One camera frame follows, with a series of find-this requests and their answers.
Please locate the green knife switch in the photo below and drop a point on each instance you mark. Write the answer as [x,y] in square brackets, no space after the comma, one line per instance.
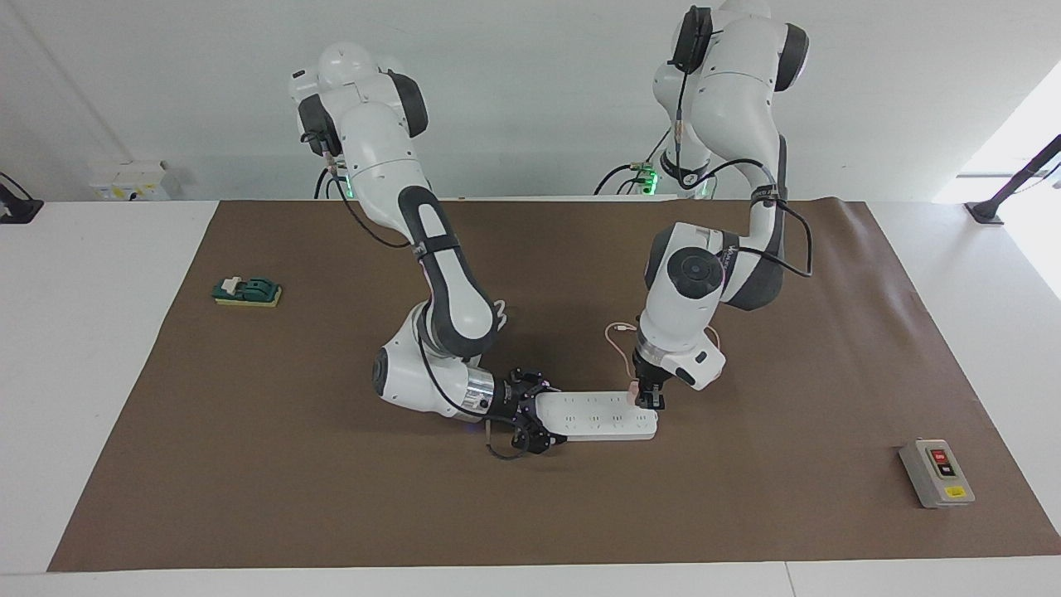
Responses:
[249,290]

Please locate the white power strip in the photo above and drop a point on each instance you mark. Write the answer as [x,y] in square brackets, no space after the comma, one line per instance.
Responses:
[597,416]

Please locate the black table clamp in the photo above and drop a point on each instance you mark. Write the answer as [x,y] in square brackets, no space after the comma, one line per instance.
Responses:
[16,206]

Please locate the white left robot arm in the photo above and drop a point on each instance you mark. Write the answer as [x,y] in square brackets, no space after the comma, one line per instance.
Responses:
[688,307]

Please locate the brown table mat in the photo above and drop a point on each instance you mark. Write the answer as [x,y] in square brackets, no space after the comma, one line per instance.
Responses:
[331,497]

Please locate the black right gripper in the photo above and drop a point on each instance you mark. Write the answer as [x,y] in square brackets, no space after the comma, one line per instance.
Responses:
[518,406]

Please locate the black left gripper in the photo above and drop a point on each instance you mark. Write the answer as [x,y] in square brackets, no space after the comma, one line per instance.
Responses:
[648,369]

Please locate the white wall socket box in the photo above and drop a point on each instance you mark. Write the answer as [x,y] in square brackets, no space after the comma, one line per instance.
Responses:
[128,181]

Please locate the grey on-off switch box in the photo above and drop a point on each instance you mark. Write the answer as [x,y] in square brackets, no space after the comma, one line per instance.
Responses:
[937,473]

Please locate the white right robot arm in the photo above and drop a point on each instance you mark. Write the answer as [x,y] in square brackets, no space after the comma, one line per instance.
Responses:
[452,290]

